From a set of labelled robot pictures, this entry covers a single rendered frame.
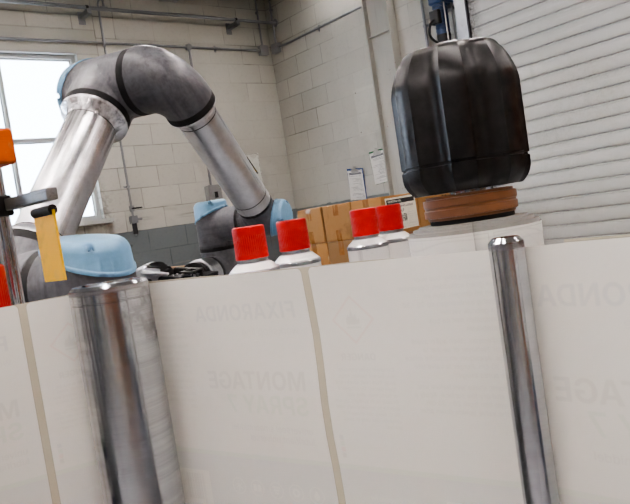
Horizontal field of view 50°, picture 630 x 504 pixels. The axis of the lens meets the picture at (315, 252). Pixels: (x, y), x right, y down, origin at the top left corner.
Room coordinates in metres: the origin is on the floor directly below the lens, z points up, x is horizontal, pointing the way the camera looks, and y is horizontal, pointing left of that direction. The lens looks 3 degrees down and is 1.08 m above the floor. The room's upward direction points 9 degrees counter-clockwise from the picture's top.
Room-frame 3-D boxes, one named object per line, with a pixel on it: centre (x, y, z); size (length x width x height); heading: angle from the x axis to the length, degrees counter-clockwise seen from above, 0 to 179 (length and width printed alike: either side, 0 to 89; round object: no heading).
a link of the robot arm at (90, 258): (0.91, 0.31, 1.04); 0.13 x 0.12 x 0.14; 68
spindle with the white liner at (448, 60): (0.44, -0.10, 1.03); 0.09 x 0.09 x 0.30
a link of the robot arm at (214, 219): (1.47, 0.20, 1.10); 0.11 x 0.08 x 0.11; 68
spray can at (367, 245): (0.83, -0.07, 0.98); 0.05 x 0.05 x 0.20
